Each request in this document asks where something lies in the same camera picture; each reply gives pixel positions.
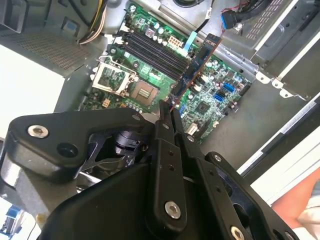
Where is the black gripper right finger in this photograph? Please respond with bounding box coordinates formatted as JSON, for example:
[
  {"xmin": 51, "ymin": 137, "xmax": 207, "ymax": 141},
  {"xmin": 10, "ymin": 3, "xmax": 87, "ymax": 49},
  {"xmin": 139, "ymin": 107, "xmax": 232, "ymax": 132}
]
[{"xmin": 174, "ymin": 108, "xmax": 300, "ymax": 240}]

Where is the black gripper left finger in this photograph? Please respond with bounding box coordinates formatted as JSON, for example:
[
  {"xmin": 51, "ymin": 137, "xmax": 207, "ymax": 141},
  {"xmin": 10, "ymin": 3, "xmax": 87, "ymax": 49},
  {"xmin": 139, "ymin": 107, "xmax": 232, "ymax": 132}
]
[{"xmin": 2, "ymin": 99, "xmax": 188, "ymax": 227}]

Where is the blue RAM stick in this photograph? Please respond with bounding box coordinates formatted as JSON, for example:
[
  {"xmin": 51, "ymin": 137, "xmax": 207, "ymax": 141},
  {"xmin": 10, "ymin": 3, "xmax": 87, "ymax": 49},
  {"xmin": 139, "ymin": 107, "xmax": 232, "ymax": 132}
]
[{"xmin": 171, "ymin": 33, "xmax": 222, "ymax": 111}]

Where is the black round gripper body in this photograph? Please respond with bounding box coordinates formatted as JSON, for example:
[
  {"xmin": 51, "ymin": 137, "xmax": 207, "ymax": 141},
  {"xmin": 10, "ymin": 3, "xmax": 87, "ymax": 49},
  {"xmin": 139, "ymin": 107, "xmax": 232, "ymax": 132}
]
[{"xmin": 39, "ymin": 161, "xmax": 227, "ymax": 240}]

